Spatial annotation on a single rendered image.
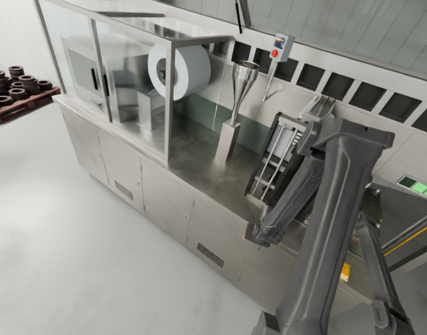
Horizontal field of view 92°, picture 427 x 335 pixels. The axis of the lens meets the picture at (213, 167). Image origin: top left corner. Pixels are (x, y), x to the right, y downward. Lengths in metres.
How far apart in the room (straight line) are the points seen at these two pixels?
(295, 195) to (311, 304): 0.25
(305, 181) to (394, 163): 1.06
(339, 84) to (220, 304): 1.72
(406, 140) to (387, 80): 0.33
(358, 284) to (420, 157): 0.73
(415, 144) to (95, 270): 2.24
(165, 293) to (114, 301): 0.36
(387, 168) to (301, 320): 1.27
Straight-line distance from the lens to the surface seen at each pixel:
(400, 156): 1.51
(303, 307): 0.36
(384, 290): 0.91
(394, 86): 1.38
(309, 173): 0.48
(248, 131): 1.62
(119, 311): 1.91
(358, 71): 1.37
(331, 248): 0.35
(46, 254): 2.24
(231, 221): 1.29
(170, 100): 1.18
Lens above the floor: 1.82
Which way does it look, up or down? 41 degrees down
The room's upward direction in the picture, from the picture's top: 13 degrees clockwise
